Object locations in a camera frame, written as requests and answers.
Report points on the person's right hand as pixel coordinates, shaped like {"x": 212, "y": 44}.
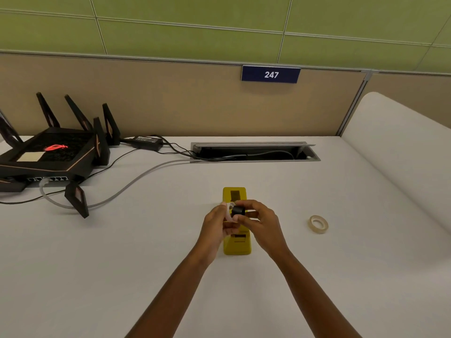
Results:
{"x": 267, "y": 228}

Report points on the person's left hand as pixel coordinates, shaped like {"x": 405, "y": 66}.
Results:
{"x": 211, "y": 232}

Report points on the person's left thumb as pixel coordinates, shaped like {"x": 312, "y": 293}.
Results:
{"x": 232, "y": 225}

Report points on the person's right thumb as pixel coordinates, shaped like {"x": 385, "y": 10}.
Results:
{"x": 245, "y": 218}

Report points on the black tape core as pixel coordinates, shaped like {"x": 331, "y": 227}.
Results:
{"x": 239, "y": 211}

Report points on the clear tape roll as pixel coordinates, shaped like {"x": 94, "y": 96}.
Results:
{"x": 229, "y": 212}

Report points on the person's left forearm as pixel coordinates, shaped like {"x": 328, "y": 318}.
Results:
{"x": 172, "y": 295}

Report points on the person's right forearm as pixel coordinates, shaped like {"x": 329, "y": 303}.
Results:
{"x": 310, "y": 295}

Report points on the yellow tape dispenser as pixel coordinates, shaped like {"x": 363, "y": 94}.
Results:
{"x": 236, "y": 247}

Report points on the beige tape roll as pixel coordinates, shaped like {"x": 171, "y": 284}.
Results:
{"x": 322, "y": 228}

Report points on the black power adapter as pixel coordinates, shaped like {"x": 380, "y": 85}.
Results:
{"x": 146, "y": 142}

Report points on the beige desk partition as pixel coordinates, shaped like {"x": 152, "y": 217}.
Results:
{"x": 176, "y": 98}

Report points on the blue number sign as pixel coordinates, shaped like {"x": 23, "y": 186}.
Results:
{"x": 270, "y": 74}

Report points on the white curved panel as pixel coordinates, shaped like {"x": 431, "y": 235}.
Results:
{"x": 394, "y": 154}

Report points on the black router with antennas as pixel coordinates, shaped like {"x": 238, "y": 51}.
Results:
{"x": 53, "y": 151}

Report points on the silver partition post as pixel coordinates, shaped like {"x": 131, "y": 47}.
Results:
{"x": 352, "y": 105}

